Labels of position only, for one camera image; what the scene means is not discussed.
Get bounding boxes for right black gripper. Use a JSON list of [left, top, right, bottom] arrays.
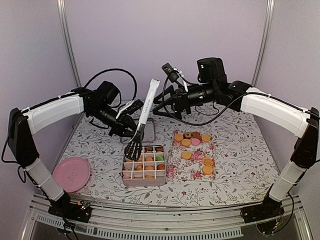
[[151, 81, 217, 121]]

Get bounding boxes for aluminium front rail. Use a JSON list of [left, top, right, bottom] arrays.
[[21, 194, 315, 240]]

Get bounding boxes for aluminium corner post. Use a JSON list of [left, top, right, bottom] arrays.
[[56, 0, 82, 88], [251, 0, 276, 87]]

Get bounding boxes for pink round plate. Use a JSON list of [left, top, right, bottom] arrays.
[[52, 156, 91, 193]]

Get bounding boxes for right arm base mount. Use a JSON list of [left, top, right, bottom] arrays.
[[240, 203, 285, 223]]

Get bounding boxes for white handled food tongs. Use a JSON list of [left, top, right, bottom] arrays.
[[124, 78, 160, 161]]

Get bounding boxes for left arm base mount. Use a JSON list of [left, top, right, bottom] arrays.
[[48, 200, 92, 223]]

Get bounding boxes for floral tablecloth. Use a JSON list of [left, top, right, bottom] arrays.
[[61, 103, 279, 207]]

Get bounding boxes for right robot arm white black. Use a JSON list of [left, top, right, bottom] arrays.
[[152, 57, 320, 218]]

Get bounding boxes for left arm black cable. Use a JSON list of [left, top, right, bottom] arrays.
[[82, 68, 140, 108]]

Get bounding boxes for green sandwich cookie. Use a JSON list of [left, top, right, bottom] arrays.
[[156, 155, 164, 161]]

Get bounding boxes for round embossed biscuit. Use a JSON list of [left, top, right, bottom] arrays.
[[202, 165, 214, 175]]

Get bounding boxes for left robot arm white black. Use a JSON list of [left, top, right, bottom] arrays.
[[6, 81, 137, 217]]

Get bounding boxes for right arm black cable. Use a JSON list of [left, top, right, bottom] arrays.
[[162, 74, 320, 126]]

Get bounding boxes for metal cookie tin with dividers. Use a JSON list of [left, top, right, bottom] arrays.
[[121, 145, 166, 187]]

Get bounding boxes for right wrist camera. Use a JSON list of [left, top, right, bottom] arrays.
[[161, 62, 189, 93]]

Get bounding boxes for chocolate sprinkled donut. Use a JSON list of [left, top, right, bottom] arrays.
[[183, 132, 192, 139]]

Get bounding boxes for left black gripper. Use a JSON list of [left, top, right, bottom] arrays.
[[88, 103, 144, 139]]

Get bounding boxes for floral rectangular tray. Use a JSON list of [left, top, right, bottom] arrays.
[[166, 130, 216, 182]]

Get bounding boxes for right aluminium corner post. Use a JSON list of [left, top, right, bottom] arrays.
[[251, 0, 276, 87]]

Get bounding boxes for metal tin lid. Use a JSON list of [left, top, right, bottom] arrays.
[[120, 117, 156, 144]]

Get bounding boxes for left aluminium corner post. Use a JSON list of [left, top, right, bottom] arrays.
[[56, 0, 82, 88]]

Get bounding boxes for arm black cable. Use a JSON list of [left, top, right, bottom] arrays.
[[82, 68, 140, 108], [162, 74, 320, 126]]

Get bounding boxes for brown flower cookie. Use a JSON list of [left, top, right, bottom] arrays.
[[191, 131, 202, 141]]

